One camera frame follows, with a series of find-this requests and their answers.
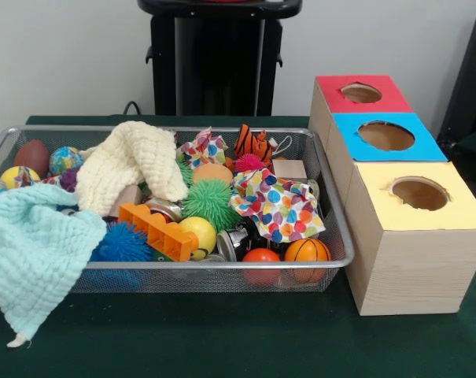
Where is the polka dot paper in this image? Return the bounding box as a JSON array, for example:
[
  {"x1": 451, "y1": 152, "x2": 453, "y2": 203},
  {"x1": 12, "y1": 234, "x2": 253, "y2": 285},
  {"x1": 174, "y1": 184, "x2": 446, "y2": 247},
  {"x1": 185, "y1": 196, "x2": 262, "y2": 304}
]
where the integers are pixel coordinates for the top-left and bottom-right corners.
[{"x1": 229, "y1": 168, "x2": 326, "y2": 243}]

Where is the clear mesh bin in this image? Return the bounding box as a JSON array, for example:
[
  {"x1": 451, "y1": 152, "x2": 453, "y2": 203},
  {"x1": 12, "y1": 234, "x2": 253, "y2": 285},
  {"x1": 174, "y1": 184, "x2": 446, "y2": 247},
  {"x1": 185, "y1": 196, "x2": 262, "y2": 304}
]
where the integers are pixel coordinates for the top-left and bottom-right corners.
[{"x1": 0, "y1": 124, "x2": 356, "y2": 295}]

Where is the green spiky ball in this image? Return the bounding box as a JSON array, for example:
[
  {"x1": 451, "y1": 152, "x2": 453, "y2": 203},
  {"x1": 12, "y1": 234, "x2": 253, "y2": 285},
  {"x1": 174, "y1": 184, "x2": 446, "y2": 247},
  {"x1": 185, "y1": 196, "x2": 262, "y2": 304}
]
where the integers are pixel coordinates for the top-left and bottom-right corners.
[{"x1": 181, "y1": 179, "x2": 242, "y2": 232}]

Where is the tiger plush toy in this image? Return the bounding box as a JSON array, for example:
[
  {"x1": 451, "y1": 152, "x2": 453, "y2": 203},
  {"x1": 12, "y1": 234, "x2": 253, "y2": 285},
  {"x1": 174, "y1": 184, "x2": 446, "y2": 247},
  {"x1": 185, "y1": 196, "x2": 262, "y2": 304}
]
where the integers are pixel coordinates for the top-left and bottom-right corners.
[{"x1": 233, "y1": 124, "x2": 280, "y2": 166}]

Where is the yellow smiley ball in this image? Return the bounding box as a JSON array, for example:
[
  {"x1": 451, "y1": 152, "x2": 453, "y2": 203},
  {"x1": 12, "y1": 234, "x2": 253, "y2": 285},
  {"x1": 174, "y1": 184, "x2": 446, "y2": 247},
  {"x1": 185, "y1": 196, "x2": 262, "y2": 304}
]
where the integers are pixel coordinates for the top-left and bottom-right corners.
[{"x1": 179, "y1": 216, "x2": 218, "y2": 261}]

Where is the red orange ball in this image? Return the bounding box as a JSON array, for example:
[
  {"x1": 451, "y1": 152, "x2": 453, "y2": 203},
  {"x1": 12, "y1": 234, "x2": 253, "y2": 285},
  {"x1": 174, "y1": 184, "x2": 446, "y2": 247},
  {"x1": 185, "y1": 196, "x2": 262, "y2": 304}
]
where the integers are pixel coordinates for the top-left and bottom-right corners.
[{"x1": 242, "y1": 248, "x2": 282, "y2": 287}]

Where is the orange toy brick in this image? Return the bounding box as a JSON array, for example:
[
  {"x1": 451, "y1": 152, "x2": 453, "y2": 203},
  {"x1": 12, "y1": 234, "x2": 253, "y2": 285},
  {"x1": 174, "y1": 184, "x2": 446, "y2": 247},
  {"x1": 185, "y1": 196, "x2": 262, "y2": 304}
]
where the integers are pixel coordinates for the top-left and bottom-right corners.
[{"x1": 118, "y1": 202, "x2": 199, "y2": 262}]

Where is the orange basketball toy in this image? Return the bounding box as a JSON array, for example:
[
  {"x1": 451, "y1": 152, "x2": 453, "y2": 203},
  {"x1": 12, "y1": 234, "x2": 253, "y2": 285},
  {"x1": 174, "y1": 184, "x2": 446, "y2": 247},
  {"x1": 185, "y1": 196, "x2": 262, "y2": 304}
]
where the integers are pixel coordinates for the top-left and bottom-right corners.
[{"x1": 284, "y1": 238, "x2": 332, "y2": 284}]

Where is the cream waffle cloth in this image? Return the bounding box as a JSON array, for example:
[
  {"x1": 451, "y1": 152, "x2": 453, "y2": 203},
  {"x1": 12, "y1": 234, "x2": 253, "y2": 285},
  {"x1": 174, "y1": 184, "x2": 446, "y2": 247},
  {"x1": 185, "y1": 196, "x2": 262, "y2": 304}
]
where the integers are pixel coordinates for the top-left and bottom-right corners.
[{"x1": 75, "y1": 120, "x2": 190, "y2": 217}]

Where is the blue spiky ball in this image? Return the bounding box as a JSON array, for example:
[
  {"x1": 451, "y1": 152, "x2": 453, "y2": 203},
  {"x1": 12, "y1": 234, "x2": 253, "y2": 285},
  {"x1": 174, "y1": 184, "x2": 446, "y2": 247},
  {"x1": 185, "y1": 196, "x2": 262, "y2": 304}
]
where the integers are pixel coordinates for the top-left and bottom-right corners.
[{"x1": 90, "y1": 222, "x2": 154, "y2": 263}]

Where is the dark green table cloth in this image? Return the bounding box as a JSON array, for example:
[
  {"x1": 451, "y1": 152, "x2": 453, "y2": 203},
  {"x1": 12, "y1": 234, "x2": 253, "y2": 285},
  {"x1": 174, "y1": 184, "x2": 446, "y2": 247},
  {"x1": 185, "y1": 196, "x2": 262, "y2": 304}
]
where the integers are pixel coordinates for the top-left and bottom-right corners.
[{"x1": 0, "y1": 113, "x2": 476, "y2": 378}]

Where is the mint green cloth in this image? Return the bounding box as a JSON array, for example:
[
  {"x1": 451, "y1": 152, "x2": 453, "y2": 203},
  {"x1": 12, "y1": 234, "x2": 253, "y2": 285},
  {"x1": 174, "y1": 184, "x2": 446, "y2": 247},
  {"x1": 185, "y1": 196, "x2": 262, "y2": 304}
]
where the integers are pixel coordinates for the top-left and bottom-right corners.
[{"x1": 0, "y1": 183, "x2": 108, "y2": 348}]

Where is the side table green cloth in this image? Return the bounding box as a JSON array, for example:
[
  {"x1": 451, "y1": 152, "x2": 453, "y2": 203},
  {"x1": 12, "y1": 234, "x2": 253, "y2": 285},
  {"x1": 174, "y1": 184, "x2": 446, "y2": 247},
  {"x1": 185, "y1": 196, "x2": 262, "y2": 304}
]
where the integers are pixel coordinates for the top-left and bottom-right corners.
[{"x1": 441, "y1": 124, "x2": 476, "y2": 158}]

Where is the black floor stand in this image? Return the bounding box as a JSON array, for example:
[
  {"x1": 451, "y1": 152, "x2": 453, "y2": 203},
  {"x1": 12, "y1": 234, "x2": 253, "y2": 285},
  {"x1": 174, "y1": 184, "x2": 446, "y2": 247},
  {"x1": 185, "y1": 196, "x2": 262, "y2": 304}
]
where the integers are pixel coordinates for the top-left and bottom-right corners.
[{"x1": 437, "y1": 6, "x2": 476, "y2": 146}]

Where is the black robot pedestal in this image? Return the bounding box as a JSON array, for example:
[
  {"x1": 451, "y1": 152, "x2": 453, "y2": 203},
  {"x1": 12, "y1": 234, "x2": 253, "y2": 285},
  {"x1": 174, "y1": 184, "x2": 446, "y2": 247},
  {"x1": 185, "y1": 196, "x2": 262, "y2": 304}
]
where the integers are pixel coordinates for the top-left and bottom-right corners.
[{"x1": 137, "y1": 0, "x2": 304, "y2": 117}]

